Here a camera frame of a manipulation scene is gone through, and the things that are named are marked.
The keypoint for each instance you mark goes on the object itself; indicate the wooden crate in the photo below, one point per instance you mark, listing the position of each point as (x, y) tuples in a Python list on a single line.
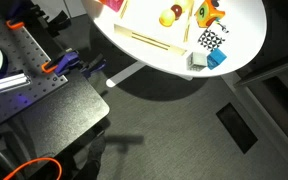
[(150, 40)]

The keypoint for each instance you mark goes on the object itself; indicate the blue block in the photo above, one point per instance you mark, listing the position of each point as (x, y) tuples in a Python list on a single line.
[(216, 59)]

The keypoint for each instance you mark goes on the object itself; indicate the pink orange multicoloured block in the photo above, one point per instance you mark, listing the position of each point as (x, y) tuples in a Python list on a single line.
[(112, 3)]

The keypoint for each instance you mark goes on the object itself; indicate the white table base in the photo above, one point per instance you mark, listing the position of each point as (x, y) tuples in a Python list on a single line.
[(124, 75)]

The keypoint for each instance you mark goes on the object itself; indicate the dark blue clamp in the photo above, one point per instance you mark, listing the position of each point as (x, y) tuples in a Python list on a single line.
[(94, 66)]

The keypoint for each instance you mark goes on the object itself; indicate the grey white cube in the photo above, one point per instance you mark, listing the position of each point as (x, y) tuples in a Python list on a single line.
[(196, 61)]

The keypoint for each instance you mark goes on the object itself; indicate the yellow ball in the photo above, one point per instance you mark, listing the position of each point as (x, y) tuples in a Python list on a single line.
[(182, 2), (167, 17)]

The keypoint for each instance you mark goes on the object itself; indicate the black robot stand plate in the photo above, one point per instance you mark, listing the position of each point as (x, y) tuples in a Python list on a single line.
[(67, 110)]

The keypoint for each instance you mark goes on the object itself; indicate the black stand leg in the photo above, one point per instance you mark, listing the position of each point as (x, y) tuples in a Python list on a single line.
[(95, 156)]

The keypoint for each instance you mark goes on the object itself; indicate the black white patterned cube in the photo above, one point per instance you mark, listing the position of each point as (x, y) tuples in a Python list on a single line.
[(210, 39)]

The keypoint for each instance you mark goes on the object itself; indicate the dark red ball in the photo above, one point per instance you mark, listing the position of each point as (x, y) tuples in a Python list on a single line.
[(177, 11)]

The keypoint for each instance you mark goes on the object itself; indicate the orange number die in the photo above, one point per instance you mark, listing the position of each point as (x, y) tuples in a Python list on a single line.
[(204, 14)]

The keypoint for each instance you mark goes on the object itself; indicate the black floor hatch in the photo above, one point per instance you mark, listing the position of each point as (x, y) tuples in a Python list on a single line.
[(236, 127)]

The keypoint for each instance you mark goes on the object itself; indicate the perforated metal breadboard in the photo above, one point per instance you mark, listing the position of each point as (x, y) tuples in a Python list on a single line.
[(27, 56)]

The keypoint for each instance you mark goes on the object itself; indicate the aluminium extrusion rail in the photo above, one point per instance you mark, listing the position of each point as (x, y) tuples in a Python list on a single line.
[(10, 81)]

